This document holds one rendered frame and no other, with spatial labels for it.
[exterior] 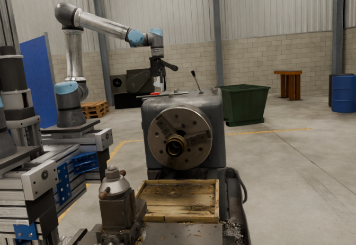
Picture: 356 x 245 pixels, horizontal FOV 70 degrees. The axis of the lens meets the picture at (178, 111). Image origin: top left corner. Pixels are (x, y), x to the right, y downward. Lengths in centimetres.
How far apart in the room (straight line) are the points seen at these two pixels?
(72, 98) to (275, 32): 1087
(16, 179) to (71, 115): 54
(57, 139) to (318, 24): 1180
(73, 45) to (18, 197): 87
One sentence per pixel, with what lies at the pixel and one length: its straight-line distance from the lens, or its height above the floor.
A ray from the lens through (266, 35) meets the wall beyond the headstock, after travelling 1177.
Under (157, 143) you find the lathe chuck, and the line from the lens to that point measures 127.
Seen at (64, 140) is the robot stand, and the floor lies 109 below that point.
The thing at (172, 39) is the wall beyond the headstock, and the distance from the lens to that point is 1129.
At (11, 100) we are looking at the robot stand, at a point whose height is 134.
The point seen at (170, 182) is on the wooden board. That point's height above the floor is 90.
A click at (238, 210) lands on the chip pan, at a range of 170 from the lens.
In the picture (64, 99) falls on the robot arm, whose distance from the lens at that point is 145.
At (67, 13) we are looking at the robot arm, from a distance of 147.
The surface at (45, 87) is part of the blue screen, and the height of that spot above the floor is 124.
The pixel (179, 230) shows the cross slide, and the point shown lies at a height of 97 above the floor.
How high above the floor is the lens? 142
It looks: 10 degrees down
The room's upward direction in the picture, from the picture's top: 5 degrees counter-clockwise
